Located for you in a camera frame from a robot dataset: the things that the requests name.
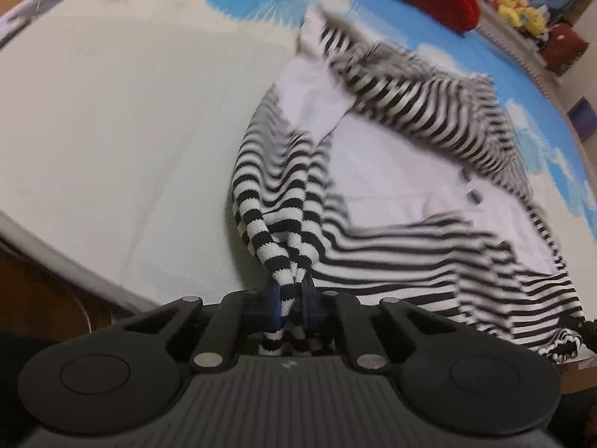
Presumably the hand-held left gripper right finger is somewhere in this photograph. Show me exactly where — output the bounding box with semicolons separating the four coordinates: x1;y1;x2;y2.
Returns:
301;282;448;373

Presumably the purple box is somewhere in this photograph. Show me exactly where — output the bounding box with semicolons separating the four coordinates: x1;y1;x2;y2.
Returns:
566;98;597;143

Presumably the wooden bed frame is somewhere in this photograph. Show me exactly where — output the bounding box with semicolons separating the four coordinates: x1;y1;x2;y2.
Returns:
0;238;141;337

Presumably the blue white printed bed sheet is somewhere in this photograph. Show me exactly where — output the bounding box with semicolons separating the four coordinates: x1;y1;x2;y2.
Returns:
0;0;597;323

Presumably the dark red cushion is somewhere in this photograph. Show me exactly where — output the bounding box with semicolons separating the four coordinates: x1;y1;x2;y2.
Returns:
543;23;589;75

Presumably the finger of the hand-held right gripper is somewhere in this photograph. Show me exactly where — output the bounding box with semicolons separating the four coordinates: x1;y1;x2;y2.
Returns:
560;316;587;342

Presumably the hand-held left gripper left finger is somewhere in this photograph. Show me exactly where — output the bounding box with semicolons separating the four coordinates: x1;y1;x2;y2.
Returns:
126;287;281;371

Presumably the black white striped shirt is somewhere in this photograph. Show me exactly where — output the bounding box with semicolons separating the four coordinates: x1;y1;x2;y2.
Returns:
231;2;586;365

